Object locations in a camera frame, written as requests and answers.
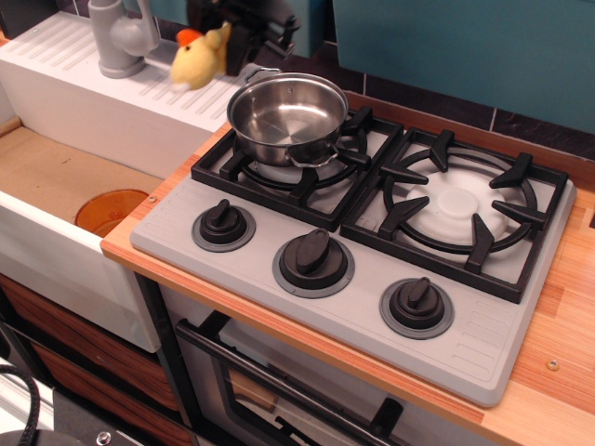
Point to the white toy sink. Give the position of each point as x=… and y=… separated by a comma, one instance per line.
x=69, y=134

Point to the black oven door handle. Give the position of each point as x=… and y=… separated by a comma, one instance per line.
x=205, y=337

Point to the black left stove knob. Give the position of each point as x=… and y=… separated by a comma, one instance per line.
x=223, y=228

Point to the grey toy stovetop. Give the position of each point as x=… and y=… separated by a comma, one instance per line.
x=472, y=359

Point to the wooden drawer front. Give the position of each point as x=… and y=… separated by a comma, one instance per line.
x=123, y=381

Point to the black stove knob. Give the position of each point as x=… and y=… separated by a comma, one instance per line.
x=223, y=228
x=315, y=265
x=417, y=308

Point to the black burner grate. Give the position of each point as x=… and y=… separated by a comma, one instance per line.
x=480, y=218
x=320, y=196

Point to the grey toy faucet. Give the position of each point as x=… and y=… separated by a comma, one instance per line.
x=122, y=42

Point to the white right burner cap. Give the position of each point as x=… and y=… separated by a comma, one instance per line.
x=455, y=196

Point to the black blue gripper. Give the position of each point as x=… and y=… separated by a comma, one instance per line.
x=254, y=24

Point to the orange sink drain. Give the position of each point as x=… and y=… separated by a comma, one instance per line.
x=101, y=214

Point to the stainless steel pan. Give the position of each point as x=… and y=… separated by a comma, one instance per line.
x=288, y=118

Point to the black right burner grate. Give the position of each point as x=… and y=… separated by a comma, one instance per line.
x=480, y=218

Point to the yellow stuffed duck toy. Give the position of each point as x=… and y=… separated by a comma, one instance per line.
x=200, y=57

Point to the black middle stove knob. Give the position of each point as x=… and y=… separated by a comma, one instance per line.
x=315, y=265

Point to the toy oven door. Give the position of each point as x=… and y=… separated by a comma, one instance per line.
x=267, y=418

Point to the black right stove knob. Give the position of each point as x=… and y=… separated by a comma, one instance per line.
x=417, y=308

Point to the black left burner grate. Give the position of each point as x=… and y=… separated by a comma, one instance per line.
x=320, y=196

